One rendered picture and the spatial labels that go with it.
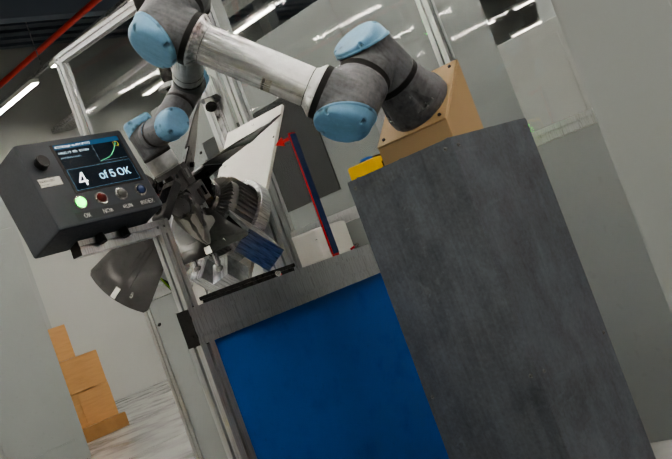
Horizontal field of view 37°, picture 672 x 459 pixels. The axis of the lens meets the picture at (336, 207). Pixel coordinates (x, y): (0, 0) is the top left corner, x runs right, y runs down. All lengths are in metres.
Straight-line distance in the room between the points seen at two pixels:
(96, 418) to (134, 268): 8.15
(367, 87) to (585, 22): 1.63
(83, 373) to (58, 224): 9.06
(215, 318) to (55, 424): 6.41
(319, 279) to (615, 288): 0.94
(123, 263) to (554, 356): 1.29
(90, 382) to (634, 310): 8.55
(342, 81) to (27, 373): 6.65
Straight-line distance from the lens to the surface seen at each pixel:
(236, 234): 2.57
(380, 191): 2.13
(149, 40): 2.07
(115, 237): 2.04
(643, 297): 2.92
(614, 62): 0.41
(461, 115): 2.18
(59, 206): 1.91
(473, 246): 2.02
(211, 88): 3.38
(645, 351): 2.97
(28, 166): 1.93
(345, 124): 2.01
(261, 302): 2.23
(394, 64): 2.11
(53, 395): 8.52
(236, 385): 2.16
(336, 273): 2.44
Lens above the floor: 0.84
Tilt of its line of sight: 3 degrees up
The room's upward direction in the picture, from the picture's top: 20 degrees counter-clockwise
